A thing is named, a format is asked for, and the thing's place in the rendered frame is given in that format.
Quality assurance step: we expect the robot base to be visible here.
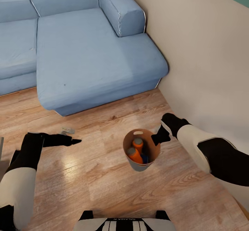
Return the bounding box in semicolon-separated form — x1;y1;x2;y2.
73;211;177;231

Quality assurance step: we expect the trash can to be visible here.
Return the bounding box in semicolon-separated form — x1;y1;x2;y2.
123;128;161;172

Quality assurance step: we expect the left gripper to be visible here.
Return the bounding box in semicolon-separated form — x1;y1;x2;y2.
52;134;82;146

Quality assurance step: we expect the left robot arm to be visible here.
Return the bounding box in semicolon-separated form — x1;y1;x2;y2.
0;126;82;231

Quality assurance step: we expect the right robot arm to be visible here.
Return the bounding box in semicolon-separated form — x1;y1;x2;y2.
151;113;249;212

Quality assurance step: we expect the robot trunk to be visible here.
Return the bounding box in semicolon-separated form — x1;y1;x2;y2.
102;221;147;231

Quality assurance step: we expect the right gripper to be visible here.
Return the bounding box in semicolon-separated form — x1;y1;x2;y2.
151;131;171;145

